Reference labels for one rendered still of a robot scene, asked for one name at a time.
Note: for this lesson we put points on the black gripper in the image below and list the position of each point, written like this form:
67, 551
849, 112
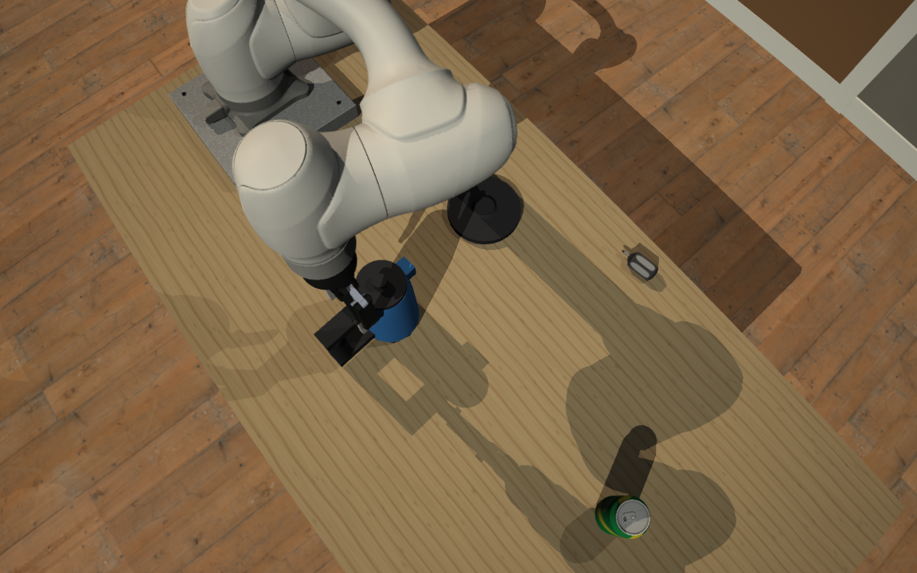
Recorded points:
343, 287

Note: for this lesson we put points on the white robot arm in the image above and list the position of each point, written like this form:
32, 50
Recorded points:
423, 139

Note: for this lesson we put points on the green and yellow drink can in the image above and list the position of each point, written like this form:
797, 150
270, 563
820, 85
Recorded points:
624, 516

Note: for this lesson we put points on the black round disc with center stud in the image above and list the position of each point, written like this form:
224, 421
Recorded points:
486, 214

